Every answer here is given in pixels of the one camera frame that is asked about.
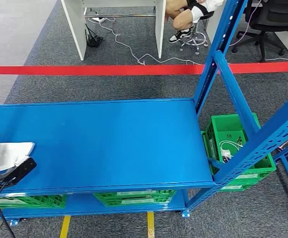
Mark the white plastic panel part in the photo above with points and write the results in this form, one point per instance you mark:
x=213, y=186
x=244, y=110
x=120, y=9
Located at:
x=12, y=152

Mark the red barrier belt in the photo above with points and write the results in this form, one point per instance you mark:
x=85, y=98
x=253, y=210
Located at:
x=84, y=70

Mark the white power strip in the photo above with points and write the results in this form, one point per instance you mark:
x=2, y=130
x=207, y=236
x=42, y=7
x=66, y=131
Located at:
x=99, y=19

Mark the person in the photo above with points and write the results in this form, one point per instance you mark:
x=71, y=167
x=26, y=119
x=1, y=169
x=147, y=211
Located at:
x=184, y=19

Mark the chrome base black stool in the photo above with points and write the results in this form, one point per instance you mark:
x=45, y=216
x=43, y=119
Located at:
x=195, y=37

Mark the black office chair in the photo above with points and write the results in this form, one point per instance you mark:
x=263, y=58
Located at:
x=278, y=16

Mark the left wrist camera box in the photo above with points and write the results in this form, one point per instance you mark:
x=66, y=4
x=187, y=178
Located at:
x=22, y=169

